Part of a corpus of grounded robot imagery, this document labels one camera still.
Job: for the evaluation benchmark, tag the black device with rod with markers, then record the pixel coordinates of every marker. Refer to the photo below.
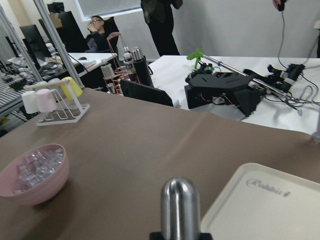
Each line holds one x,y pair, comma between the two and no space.
213,82

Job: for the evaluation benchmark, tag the steel muddler black tip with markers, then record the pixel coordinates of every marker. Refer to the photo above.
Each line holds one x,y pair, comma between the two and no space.
180,210

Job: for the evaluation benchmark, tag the white cup in rack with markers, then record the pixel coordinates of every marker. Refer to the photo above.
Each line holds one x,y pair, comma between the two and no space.
29,99

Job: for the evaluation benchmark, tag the pink bowl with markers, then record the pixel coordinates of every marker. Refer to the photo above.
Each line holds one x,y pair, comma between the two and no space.
41,192

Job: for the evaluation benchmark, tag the pile of ice cubes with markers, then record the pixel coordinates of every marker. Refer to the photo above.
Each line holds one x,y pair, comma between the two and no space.
36,167

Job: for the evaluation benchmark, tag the yellow cup in rack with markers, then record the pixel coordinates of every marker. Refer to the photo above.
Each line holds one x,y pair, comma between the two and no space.
74,86

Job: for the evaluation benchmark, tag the white cup rack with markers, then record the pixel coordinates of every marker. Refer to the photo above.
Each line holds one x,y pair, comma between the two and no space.
67,111

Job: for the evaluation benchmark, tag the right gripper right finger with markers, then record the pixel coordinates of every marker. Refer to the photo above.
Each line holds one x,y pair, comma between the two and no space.
206,236

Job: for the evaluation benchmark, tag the cream rabbit tray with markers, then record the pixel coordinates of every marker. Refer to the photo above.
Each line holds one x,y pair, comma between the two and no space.
262,203

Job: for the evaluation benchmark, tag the standing person in black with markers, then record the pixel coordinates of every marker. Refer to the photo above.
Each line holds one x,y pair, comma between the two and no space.
158,16

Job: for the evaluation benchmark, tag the aluminium frame post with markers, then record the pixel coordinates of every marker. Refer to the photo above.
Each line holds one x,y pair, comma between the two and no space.
57,41

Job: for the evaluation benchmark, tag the pink cup in rack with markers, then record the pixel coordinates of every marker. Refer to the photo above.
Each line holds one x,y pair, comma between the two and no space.
45,100

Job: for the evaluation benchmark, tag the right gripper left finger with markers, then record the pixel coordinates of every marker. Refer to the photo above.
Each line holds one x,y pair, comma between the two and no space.
155,236

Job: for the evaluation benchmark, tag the seated person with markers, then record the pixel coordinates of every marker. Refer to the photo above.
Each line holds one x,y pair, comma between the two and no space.
99,30

